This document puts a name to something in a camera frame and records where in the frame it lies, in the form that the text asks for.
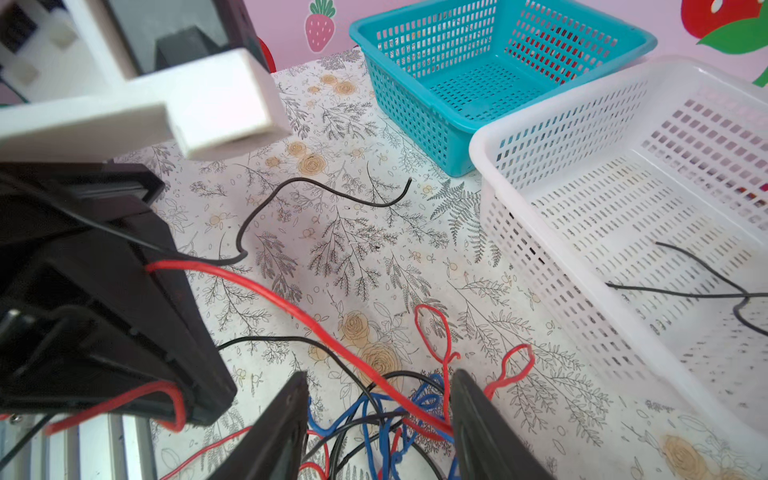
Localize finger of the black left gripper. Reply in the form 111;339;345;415
35;206;236;426

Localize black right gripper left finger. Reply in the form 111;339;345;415
210;371;309;480

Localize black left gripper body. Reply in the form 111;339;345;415
1;162;165;413

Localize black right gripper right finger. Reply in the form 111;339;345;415
450;369;553;480

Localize red blue black cables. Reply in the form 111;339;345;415
0;176;536;480

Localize thin black cable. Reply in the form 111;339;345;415
605;241;768;338

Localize floral table mat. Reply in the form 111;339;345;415
124;49;767;479

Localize white middle plastic basket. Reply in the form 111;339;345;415
469;59;767;461

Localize teal plastic basket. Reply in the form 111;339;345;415
349;0;657;177

